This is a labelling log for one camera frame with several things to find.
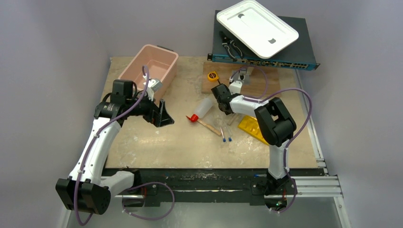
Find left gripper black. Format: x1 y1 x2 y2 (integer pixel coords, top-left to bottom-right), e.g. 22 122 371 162
126 89 173 126

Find yellow test tube rack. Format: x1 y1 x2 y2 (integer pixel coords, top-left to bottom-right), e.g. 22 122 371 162
238 115 269 145

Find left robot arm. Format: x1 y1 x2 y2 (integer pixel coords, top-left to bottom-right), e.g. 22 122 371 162
56 79 174 215

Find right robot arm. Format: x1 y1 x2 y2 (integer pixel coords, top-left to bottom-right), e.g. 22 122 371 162
211 84 297 193

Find yellow tape measure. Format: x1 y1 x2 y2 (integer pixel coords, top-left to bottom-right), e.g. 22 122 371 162
207 71 220 84

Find white squeeze bottle red cap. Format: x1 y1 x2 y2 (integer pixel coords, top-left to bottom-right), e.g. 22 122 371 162
186 97 213 123

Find flat wooden stick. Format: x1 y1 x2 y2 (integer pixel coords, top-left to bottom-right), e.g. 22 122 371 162
197 119 222 136

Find wooden board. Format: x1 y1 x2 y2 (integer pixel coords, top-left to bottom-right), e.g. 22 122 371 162
201 62 280 97

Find blue capped test tube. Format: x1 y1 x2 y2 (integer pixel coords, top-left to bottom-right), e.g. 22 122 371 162
225 126 232 142
220 126 226 142

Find pink plastic bin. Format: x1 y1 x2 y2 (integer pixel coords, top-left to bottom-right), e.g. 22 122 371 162
118 44 179 103

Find white rectangular tray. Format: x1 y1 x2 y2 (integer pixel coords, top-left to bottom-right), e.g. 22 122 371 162
216 0 299 59

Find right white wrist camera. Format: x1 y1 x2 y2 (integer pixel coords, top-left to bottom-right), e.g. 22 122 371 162
229 80 243 95

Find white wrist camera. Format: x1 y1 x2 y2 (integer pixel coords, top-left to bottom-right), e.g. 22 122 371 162
143 79 163 101
229 80 243 95

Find small camera on metal bracket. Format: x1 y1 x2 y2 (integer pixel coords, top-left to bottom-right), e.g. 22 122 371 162
230 67 250 85

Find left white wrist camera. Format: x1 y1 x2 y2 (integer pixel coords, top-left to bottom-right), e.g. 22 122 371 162
143 79 163 101

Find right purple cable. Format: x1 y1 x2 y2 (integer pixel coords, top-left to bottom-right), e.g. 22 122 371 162
229 65 313 215

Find black handled pliers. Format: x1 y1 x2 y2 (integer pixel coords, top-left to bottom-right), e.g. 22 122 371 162
219 31 244 61

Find dark blue network switch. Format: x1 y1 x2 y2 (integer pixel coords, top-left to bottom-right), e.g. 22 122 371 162
207 10 320 71

